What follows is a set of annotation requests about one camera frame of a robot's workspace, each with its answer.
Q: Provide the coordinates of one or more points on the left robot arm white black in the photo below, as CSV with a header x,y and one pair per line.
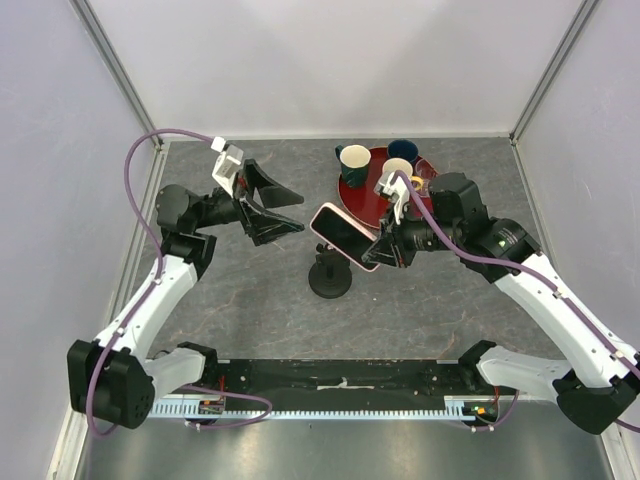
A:
x,y
111,377

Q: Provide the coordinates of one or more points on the green mug cream inside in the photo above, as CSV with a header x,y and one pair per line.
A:
x,y
354,163

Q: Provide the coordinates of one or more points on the black phone stand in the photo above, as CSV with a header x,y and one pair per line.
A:
x,y
330,276

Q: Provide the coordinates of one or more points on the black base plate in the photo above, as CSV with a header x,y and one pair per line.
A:
x,y
348,384

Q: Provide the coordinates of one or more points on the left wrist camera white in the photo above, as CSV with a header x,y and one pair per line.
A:
x,y
228,164

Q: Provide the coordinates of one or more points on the phone with pink case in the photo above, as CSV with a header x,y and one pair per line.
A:
x,y
344,234

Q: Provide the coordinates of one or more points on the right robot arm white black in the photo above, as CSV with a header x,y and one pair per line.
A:
x,y
598,378

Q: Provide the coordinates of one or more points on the clear glass cup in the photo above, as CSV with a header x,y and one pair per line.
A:
x,y
425,171

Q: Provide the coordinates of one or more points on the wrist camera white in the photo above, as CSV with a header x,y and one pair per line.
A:
x,y
396,209
228,164

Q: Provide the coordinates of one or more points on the slotted cable duct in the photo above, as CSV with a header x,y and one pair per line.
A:
x,y
200,407

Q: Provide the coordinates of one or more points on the round red tray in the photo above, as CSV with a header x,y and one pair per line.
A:
x,y
363,203

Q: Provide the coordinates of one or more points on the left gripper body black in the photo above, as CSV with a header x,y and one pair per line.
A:
x,y
230,206

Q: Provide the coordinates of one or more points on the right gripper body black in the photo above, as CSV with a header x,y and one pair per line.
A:
x,y
416,235

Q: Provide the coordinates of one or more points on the right aluminium frame post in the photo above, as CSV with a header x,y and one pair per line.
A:
x,y
568,41

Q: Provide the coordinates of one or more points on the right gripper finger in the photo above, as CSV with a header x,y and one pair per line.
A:
x,y
388,231
383,251

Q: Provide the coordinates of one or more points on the yellow mug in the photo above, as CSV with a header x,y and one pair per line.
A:
x,y
400,170

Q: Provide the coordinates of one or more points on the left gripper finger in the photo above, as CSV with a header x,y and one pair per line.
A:
x,y
271,193
264,226

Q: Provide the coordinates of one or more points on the dark blue mug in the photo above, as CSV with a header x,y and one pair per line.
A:
x,y
403,149

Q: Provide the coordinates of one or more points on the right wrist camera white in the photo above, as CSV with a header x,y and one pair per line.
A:
x,y
396,209

